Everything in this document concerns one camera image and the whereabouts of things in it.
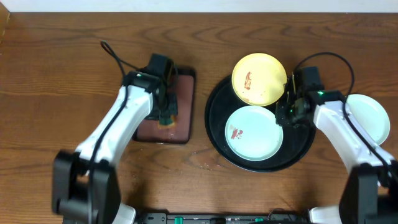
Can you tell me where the light blue plate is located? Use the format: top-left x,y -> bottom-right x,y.
224,106 -> 284,162
347,94 -> 391,145

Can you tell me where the black cable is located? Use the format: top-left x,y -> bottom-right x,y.
292,51 -> 398,184
86,40 -> 141,224

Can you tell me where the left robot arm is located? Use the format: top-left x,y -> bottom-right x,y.
52,54 -> 177,223

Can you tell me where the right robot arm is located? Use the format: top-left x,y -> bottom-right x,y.
275,67 -> 397,224

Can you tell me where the left black cable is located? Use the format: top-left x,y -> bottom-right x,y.
86,40 -> 141,224

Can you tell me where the yellow plate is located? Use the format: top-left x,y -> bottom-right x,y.
231,53 -> 287,106

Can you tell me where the green yellow sponge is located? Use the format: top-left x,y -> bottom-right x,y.
158,115 -> 175,129

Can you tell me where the light blue plate front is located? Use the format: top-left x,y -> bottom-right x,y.
347,94 -> 391,145

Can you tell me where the black rectangular water tray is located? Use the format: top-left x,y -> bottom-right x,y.
132,66 -> 196,144

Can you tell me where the right black cable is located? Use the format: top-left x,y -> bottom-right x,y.
292,51 -> 398,184

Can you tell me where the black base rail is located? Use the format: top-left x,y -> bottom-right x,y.
133,208 -> 310,224

